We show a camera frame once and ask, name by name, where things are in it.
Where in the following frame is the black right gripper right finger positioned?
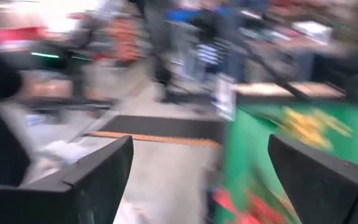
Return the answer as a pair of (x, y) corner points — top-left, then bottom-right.
(267, 134), (358, 224)

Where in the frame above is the black floor mat orange stripe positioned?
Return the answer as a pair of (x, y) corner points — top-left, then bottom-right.
(84, 114), (226, 149)

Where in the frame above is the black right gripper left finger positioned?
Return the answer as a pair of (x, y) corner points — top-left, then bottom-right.
(0, 135), (135, 224)

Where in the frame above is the black diagonal frame strut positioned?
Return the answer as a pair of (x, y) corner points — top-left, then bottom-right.
(241, 46), (312, 102)

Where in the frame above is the red plastic bin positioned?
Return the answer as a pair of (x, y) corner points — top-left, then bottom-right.
(0, 26), (48, 47)

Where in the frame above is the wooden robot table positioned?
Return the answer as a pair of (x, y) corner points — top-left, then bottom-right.
(233, 81), (346, 97)

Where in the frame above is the red blossom flower bunch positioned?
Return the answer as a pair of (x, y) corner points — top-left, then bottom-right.
(211, 185), (291, 224)

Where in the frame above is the green table mat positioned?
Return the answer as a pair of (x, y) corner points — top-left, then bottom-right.
(214, 104), (358, 224)

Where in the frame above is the yellow blossom flower bunch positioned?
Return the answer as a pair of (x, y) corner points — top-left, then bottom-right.
(277, 105), (354, 152)

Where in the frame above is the white paper sheet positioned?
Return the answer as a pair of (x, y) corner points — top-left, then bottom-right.
(214, 73), (237, 122)

